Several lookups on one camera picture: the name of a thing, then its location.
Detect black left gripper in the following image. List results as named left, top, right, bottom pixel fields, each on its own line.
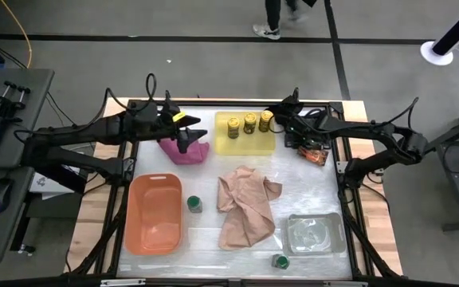
left=155, top=102, right=208, bottom=155

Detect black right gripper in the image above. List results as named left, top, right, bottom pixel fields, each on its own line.
left=284, top=119, right=330, bottom=156

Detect orange spice packet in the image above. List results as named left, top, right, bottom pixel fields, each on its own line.
left=296, top=145, right=329, bottom=167

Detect yellow-lid spice jar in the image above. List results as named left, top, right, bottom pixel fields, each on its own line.
left=243, top=112, right=257, bottom=135
left=258, top=109, right=274, bottom=133
left=226, top=116, right=241, bottom=140

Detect green-lid spice jar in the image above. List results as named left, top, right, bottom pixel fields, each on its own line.
left=271, top=254, right=291, bottom=270
left=186, top=195, right=203, bottom=214

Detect clear plastic tray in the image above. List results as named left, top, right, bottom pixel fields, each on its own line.
left=281, top=212, right=347, bottom=256

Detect magenta cloth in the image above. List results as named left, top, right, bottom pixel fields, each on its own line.
left=157, top=137, right=210, bottom=166

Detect yellow plastic tray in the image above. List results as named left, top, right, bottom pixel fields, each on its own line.
left=214, top=110, right=277, bottom=156

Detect beige cloth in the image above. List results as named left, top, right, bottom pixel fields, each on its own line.
left=216, top=166, right=283, bottom=251

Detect orange plastic bin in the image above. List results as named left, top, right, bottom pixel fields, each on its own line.
left=124, top=173, right=183, bottom=256

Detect white plastic table sheet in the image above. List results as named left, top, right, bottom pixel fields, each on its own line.
left=117, top=105, right=352, bottom=279

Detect white box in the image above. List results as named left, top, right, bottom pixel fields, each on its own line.
left=29, top=167, right=85, bottom=200

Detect grey desk top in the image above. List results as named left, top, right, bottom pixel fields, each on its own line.
left=0, top=67, right=55, bottom=168

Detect white floor stand black pole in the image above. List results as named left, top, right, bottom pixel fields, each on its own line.
left=419, top=0, right=459, bottom=67

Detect black desk clamp holder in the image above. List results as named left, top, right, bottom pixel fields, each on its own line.
left=0, top=81, right=31, bottom=123

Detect black desk leg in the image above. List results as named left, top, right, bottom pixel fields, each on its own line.
left=10, top=199, right=39, bottom=256

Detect black computer mouse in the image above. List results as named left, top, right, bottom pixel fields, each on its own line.
left=0, top=177, right=15, bottom=214

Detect black metal table frame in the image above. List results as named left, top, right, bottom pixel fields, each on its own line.
left=69, top=89, right=402, bottom=280

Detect black floor cable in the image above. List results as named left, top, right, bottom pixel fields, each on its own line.
left=45, top=91, right=79, bottom=128

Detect silver metal bracket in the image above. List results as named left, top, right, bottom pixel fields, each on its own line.
left=323, top=281, right=368, bottom=287
left=100, top=278, right=147, bottom=287

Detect yellow floor cable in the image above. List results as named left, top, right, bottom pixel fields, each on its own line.
left=0, top=0, right=33, bottom=69

